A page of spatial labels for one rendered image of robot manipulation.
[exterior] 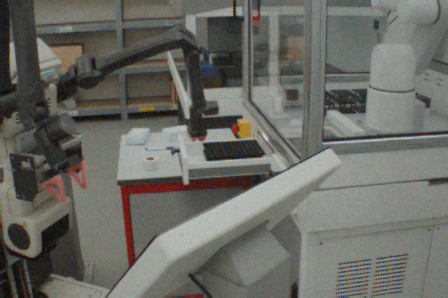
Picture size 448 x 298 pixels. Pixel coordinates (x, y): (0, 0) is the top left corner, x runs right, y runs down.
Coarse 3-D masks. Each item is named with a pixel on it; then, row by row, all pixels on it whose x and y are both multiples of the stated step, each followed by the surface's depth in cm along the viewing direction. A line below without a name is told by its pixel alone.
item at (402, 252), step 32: (288, 224) 182; (384, 224) 162; (416, 224) 165; (320, 256) 163; (352, 256) 165; (384, 256) 167; (416, 256) 170; (320, 288) 167; (352, 288) 170; (384, 288) 172; (416, 288) 175
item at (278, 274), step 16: (288, 256) 104; (208, 272) 99; (272, 272) 99; (288, 272) 105; (208, 288) 100; (224, 288) 97; (240, 288) 94; (256, 288) 96; (272, 288) 101; (288, 288) 106
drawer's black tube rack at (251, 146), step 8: (208, 144) 209; (216, 144) 208; (224, 144) 208; (232, 144) 208; (240, 144) 208; (248, 144) 208; (256, 144) 208; (216, 152) 199; (224, 152) 199; (232, 152) 199; (240, 152) 199; (248, 152) 199; (256, 152) 198; (264, 152) 198; (208, 160) 200; (216, 160) 199; (224, 160) 199
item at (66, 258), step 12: (72, 192) 262; (72, 204) 259; (72, 216) 255; (72, 228) 252; (60, 240) 252; (72, 240) 253; (60, 252) 254; (72, 252) 255; (60, 264) 256; (72, 264) 257; (84, 264) 282; (72, 276) 259; (84, 276) 273
